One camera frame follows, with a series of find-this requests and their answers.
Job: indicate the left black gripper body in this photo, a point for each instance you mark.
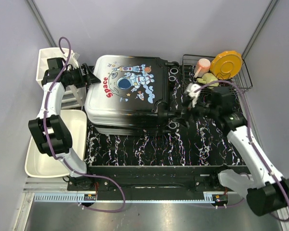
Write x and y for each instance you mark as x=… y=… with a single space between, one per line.
x=75 y=77

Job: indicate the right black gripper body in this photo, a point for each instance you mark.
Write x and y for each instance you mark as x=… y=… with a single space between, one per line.
x=202 y=109

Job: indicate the black white space suitcase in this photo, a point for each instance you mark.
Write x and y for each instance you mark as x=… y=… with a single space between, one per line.
x=133 y=96

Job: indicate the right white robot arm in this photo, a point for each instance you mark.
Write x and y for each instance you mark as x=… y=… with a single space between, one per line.
x=268 y=190

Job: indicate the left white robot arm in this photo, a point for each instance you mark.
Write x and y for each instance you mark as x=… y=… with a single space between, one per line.
x=53 y=94

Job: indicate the green ceramic mug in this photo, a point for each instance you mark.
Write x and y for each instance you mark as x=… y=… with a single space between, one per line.
x=208 y=78

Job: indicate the pink plastic cup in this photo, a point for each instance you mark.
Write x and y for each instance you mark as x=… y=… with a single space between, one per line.
x=202 y=67

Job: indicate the yellow round plate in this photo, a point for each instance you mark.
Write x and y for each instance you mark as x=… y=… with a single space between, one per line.
x=226 y=65

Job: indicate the white plastic basin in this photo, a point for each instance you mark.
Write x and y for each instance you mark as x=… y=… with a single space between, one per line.
x=64 y=154

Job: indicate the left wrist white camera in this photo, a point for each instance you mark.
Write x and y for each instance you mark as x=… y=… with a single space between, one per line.
x=75 y=55

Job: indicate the wrist white camera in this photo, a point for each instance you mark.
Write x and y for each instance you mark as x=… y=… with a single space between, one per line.
x=75 y=55
x=193 y=91

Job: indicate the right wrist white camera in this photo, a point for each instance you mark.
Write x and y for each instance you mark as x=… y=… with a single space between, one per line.
x=193 y=91

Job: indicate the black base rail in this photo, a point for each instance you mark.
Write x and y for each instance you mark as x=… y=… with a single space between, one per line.
x=195 y=178

